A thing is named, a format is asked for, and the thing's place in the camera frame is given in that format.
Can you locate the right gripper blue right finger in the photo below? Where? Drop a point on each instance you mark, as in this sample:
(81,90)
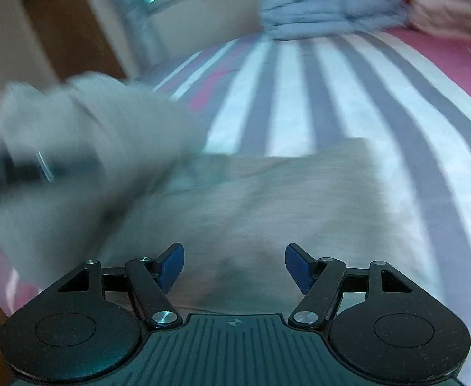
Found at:
(301,266)

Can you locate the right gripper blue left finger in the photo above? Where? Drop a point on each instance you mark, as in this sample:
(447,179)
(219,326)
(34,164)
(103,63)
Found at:
(169,266)

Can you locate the grey pants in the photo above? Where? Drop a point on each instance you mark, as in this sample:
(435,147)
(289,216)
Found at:
(154,185)

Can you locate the brown wooden door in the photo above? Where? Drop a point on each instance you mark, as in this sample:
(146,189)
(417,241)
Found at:
(72,38)

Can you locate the striped pink grey bedsheet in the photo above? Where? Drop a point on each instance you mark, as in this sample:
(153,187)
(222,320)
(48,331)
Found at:
(408,96)

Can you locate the folded blue-grey quilt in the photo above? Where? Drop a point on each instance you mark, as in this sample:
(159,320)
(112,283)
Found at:
(299,19)

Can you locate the folded pink quilt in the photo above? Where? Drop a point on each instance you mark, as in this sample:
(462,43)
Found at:
(449,19)

